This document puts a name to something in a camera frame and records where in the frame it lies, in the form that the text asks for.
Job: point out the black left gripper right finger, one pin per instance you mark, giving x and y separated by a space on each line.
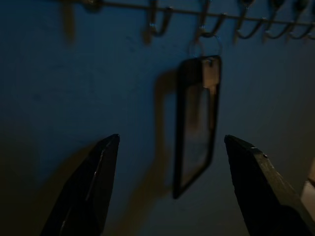
265 201

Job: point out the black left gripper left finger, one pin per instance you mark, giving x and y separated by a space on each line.
91 196

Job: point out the black frame key tag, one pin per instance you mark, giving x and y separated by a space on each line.
180 123

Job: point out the metal wall hook rack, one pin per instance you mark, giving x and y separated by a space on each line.
221 14

